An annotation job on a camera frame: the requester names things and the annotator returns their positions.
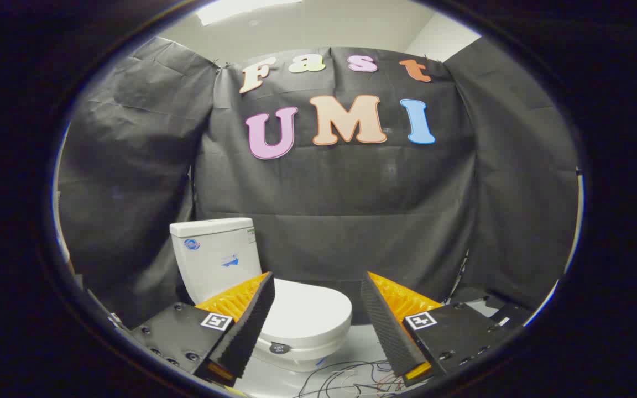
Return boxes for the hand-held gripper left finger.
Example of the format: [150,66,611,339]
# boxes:
[129,271,276,387]

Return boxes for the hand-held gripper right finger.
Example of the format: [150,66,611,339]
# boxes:
[361,271,518,387]

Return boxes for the white toilet lid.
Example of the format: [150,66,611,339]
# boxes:
[258,278,353,355]

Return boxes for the white toilet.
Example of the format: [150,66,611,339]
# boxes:
[170,217,353,372]

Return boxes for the black backdrop cloth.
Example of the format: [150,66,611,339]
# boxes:
[56,36,580,332]

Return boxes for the tangle of floor cables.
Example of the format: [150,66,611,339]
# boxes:
[296,359,408,398]

